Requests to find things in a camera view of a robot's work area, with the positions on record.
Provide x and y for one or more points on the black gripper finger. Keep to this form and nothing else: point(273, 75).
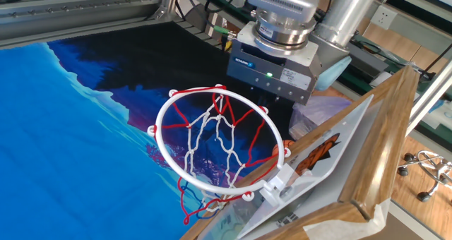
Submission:
point(278, 99)
point(256, 93)

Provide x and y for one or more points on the silver Schunk gripper body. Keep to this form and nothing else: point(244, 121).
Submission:
point(268, 74)

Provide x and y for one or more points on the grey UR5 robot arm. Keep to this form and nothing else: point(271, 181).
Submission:
point(339, 17)

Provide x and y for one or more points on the purple plastic bag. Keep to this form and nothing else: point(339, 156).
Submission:
point(318, 114)

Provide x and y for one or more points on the yellow plastic object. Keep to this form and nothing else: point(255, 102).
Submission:
point(226, 45)

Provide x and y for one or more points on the clear plastic backboard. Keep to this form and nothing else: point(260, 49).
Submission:
point(339, 141)

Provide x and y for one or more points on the grey flat box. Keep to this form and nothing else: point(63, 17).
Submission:
point(367, 58)

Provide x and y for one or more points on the white hoop with net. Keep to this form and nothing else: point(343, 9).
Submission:
point(160, 141)

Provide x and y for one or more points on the beige masking tape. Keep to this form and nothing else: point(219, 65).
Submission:
point(346, 224)

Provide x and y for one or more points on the office chair base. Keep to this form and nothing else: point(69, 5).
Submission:
point(429, 169)

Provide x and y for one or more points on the blue landscape print mat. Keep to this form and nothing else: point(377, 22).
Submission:
point(70, 144)

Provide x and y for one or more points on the wooden picture frame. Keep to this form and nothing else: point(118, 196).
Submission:
point(388, 134)

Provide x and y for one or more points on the aluminium frame post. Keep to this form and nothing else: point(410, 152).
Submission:
point(169, 0)
point(429, 99)

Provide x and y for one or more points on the white wall socket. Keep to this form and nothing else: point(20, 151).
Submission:
point(383, 17)

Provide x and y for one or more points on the aluminium table edge rail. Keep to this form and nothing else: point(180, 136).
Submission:
point(70, 19)

